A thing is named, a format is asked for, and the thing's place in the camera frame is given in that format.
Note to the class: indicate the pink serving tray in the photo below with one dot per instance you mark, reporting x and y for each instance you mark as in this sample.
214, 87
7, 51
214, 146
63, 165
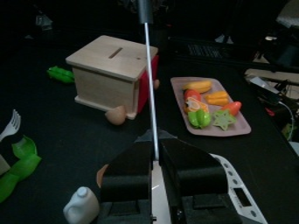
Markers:
238, 128

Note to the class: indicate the yellow toy banana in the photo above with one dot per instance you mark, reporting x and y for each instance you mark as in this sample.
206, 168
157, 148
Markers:
198, 86

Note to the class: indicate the grey device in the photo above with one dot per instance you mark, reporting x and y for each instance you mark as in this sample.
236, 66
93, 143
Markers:
264, 86

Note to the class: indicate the white cloth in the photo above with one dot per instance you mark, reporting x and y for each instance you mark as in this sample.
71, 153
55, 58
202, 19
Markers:
159, 192

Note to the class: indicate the green toy bell pepper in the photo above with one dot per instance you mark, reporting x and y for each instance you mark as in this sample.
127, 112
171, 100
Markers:
199, 118

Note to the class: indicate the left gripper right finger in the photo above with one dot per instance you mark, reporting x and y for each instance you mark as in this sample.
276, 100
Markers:
191, 175

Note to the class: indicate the brown toy egg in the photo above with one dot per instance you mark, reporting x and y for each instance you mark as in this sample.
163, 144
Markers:
101, 175
157, 84
117, 115

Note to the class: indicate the white toy milk jug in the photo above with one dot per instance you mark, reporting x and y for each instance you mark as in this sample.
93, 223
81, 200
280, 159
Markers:
81, 207

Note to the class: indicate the orange toy fruit slice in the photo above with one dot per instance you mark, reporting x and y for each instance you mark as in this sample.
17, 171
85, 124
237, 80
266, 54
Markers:
195, 105

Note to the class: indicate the orange toy segment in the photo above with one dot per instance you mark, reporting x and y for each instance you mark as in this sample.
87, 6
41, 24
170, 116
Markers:
219, 101
217, 94

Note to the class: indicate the green star-shaped pepper slice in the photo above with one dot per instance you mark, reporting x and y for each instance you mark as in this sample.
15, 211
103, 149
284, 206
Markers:
223, 120

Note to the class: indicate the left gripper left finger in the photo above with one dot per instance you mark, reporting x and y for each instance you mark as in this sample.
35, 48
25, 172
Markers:
125, 175

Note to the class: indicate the red toy tomato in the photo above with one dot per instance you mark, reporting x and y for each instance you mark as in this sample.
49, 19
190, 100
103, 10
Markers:
191, 94

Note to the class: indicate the green toy leafy vegetable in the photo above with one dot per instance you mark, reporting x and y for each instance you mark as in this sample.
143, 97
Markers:
22, 166

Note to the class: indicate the white plastic fork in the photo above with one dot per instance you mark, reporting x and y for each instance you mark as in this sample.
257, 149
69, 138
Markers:
11, 127

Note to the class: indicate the red orange toy carrot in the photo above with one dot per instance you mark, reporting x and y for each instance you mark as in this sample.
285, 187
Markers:
233, 108

